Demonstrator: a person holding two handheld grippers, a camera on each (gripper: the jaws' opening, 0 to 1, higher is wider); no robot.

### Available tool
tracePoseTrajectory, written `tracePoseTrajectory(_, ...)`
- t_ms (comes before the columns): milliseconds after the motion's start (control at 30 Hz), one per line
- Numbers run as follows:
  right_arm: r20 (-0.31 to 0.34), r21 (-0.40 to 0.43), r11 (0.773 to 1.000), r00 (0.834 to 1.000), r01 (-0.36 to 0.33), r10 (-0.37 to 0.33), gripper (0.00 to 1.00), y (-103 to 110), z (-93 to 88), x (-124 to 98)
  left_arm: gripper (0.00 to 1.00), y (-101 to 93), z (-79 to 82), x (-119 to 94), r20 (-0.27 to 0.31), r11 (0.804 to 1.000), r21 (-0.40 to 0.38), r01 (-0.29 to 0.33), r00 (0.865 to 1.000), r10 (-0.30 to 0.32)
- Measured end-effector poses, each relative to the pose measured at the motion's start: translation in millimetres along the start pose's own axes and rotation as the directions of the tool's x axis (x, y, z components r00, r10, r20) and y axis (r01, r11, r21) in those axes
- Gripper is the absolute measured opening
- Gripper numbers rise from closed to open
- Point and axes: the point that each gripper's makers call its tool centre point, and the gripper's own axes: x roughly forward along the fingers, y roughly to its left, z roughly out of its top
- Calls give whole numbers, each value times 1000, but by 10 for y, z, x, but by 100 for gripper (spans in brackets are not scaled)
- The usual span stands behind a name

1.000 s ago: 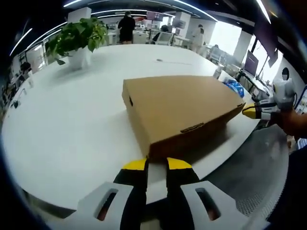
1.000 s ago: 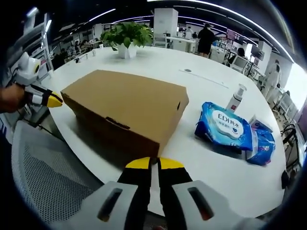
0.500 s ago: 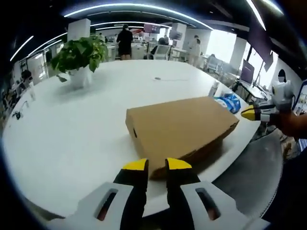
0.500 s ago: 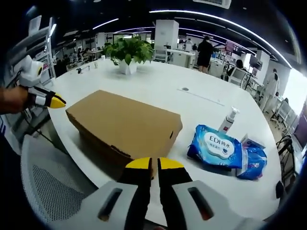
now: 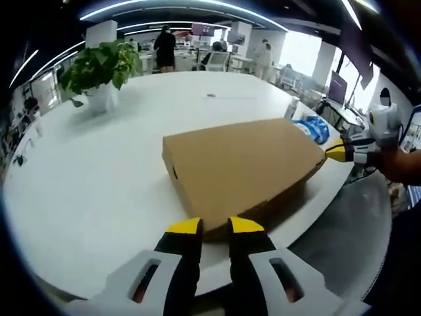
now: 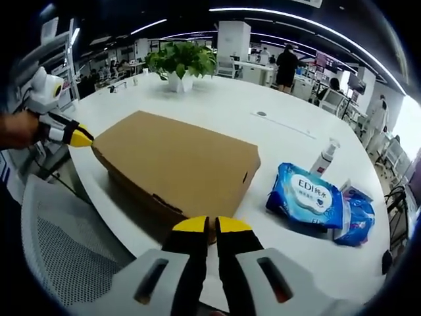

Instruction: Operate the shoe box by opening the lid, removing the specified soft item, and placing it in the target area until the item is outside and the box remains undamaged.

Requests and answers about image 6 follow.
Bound blue wipes pack white label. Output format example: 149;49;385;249
265;161;345;230

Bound grey metal shelf rack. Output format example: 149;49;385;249
12;19;82;109

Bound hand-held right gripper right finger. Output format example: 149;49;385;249
215;216;356;316

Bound person's left hand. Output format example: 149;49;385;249
0;111;42;151

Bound white office desk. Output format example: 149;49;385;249
235;61;277;86

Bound purple display screen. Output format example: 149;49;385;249
314;51;339;73

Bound white pump bottle clear cap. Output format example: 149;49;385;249
309;138;341;177

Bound person's navy clothing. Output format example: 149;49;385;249
0;157;16;198

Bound brown cardboard shoe box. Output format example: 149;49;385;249
91;110;262;231

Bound white ribbed box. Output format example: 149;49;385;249
41;18;60;43

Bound potted green plant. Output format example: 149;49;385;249
144;41;218;93

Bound short ceiling strip light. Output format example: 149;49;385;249
130;18;168;36

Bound white mesh office chair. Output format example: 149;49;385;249
21;174;139;307

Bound long curved ceiling strip light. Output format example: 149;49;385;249
209;8;406;93

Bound dark rounded object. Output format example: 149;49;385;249
382;250;395;276

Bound black tangled cables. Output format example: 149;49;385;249
384;184;412;251

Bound blue soft tissue pack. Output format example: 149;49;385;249
332;186;376;248

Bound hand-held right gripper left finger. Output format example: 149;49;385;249
70;215;211;316

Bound dark display screen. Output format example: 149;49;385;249
348;72;368;95

